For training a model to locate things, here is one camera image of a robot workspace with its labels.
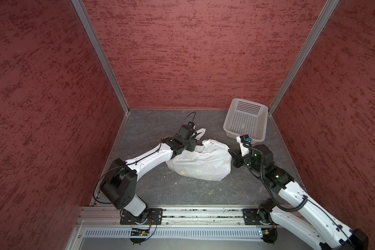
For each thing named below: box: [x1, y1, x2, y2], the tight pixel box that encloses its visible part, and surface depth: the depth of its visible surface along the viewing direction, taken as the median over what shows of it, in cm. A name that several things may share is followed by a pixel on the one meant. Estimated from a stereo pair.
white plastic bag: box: [166, 127, 232, 181], surface depth 80 cm
